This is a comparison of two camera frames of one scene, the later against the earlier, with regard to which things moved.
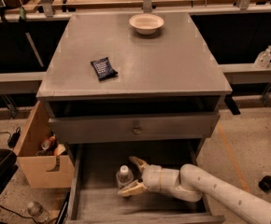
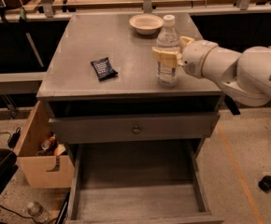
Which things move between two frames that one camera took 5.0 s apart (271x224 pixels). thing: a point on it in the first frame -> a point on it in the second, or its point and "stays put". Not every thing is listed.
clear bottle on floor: (35, 210) stays put
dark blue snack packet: (103, 69) stays put
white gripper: (151, 177) -> (193, 59)
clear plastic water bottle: (123, 176) -> (167, 38)
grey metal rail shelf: (31, 82) stays put
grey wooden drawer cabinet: (135, 84) stays put
